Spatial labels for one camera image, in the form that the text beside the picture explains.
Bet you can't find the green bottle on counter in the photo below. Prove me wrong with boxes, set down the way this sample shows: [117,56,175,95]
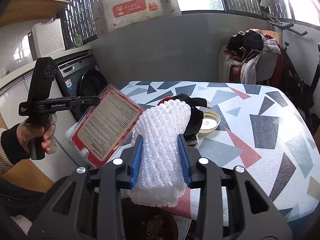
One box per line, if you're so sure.
[74,33,83,48]

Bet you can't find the black exercise bike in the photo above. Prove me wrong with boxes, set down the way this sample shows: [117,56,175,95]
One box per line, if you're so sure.
[260,0,320,136]

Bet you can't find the chair piled with clothes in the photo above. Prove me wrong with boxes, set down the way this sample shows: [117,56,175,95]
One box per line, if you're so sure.
[217,29,283,87]

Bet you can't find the white foam fruit net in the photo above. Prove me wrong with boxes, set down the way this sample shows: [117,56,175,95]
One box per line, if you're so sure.
[129,99,191,207]

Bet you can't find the person's left hand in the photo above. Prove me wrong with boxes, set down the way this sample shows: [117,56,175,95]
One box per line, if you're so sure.
[16,114,57,154]

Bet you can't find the grey front-load washing machine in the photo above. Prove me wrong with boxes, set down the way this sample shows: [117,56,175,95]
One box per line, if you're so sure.
[56,53,109,123]

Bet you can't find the cream plastic jar lid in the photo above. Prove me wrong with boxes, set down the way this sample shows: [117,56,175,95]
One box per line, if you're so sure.
[199,110,221,134]

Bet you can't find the red round object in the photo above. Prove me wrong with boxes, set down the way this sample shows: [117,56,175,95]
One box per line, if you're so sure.
[157,96,175,105]

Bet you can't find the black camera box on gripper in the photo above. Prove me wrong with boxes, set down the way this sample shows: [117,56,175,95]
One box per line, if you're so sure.
[26,57,67,108]

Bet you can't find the black cloth glove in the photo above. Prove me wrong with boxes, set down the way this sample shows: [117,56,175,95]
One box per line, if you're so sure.
[171,94,213,108]

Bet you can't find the clear blister pack red card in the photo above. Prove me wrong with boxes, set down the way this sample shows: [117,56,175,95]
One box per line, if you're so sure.
[66,85,143,168]

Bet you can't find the white perforated air purifier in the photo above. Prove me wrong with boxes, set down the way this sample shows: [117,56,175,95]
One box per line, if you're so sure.
[28,18,65,61]

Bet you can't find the white red printed carton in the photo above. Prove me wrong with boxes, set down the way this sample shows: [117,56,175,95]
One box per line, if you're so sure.
[91,0,182,37]

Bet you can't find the geometric patterned table cloth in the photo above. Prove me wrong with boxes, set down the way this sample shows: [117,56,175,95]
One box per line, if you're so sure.
[121,81,319,222]

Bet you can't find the small black printed packet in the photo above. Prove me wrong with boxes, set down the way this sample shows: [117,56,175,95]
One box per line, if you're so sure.
[184,134,199,147]

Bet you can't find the brown round trash bin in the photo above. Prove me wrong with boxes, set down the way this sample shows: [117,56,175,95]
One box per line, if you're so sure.
[121,198,178,240]

